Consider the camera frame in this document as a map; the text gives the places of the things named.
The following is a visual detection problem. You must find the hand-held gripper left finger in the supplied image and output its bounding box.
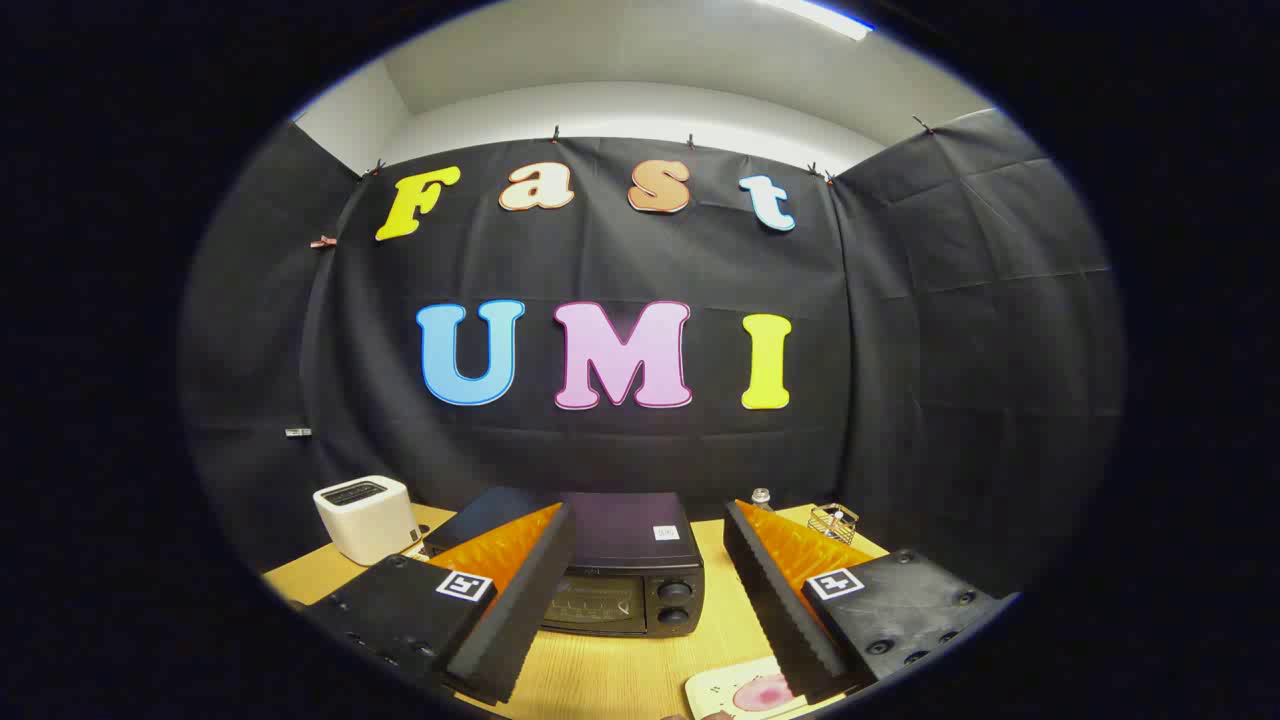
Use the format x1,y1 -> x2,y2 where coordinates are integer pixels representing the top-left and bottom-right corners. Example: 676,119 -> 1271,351
305,503 -> 578,706

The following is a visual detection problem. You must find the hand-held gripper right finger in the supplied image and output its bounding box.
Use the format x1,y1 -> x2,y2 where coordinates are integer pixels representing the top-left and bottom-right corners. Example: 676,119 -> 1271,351
723,499 -> 1006,706

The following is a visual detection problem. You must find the pink ham slice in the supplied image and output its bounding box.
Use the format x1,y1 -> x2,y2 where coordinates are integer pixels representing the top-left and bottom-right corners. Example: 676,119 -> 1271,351
735,673 -> 801,713

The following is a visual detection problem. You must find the cream rectangular food tray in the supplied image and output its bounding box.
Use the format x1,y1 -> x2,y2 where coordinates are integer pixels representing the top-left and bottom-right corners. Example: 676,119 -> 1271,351
685,655 -> 841,720

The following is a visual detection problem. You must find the black toaster oven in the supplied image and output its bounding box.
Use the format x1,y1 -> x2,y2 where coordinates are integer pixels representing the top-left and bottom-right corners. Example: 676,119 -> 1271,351
422,487 -> 706,638

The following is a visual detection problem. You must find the white bread toaster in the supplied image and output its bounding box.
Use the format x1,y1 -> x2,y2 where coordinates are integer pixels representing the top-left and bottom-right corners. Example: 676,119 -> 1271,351
313,475 -> 422,567

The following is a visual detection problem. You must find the metal wire basket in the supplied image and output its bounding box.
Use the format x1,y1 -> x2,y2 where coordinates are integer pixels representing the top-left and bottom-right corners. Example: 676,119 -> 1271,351
808,503 -> 861,546

